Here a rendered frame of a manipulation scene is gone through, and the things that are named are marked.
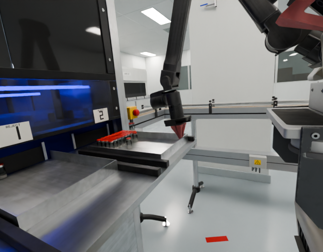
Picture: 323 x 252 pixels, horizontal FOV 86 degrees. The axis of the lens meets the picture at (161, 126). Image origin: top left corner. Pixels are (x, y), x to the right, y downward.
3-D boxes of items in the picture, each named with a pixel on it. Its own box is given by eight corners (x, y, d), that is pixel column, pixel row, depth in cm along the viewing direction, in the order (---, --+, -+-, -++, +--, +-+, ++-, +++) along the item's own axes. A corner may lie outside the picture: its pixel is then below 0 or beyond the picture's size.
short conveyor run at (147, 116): (118, 139, 105) (114, 113, 102) (99, 137, 112) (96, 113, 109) (166, 118, 165) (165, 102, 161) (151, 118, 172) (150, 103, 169)
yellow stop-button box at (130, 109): (121, 119, 103) (119, 107, 102) (128, 117, 110) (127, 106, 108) (131, 119, 100) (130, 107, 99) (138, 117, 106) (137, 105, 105)
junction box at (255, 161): (248, 166, 139) (249, 156, 137) (249, 164, 143) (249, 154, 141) (266, 168, 133) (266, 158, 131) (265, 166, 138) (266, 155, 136)
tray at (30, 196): (-45, 194, 46) (-49, 183, 46) (52, 158, 69) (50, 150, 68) (21, 233, 31) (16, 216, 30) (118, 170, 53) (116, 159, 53)
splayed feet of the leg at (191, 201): (185, 213, 157) (184, 199, 154) (199, 185, 201) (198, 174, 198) (193, 215, 154) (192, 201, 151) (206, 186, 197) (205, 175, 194)
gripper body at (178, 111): (170, 122, 77) (167, 105, 76) (192, 119, 72) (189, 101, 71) (164, 125, 71) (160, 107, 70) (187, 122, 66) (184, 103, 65)
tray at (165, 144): (88, 153, 71) (86, 145, 70) (127, 136, 93) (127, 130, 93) (161, 164, 55) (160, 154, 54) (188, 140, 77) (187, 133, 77)
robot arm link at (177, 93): (176, 89, 66) (181, 88, 71) (160, 92, 69) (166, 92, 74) (179, 106, 67) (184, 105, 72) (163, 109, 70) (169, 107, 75)
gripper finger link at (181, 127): (174, 139, 78) (170, 119, 77) (189, 138, 75) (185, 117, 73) (168, 144, 72) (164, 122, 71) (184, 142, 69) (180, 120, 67)
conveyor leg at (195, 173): (190, 193, 174) (187, 118, 158) (193, 188, 181) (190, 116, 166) (199, 195, 170) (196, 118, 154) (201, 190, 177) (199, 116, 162)
